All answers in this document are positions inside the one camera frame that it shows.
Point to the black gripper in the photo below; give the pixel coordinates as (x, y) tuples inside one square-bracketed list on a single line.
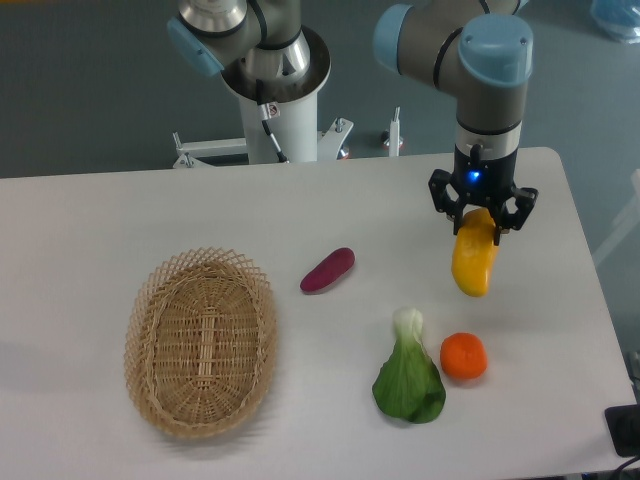
[(483, 183)]

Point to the yellow mango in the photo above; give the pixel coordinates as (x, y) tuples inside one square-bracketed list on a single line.
[(474, 253)]

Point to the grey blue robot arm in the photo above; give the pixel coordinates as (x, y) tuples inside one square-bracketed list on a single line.
[(478, 52)]

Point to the orange tangerine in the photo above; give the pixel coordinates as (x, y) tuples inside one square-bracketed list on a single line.
[(463, 356)]

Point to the purple sweet potato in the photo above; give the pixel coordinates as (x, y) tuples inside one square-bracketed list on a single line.
[(329, 271)]

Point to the green bok choy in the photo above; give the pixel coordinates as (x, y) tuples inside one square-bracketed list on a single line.
[(408, 386)]

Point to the black device at edge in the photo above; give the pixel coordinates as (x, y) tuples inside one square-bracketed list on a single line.
[(623, 425)]

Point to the woven wicker basket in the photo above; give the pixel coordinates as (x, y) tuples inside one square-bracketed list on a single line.
[(201, 344)]

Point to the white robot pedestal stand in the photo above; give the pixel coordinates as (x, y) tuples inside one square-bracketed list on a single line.
[(277, 94)]

